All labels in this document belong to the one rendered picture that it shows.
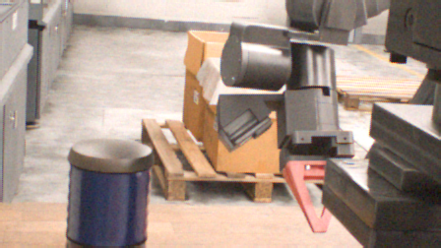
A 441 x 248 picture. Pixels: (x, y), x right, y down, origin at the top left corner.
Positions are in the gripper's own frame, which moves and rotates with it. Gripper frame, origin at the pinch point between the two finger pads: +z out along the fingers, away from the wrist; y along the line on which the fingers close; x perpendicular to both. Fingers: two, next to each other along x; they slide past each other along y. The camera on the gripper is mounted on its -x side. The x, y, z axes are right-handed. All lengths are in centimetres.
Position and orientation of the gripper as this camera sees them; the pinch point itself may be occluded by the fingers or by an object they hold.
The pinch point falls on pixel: (319, 224)
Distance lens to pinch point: 89.7
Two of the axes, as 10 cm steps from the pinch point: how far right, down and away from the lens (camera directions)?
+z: 0.3, 9.7, -2.5
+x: 10.0, -0.1, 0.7
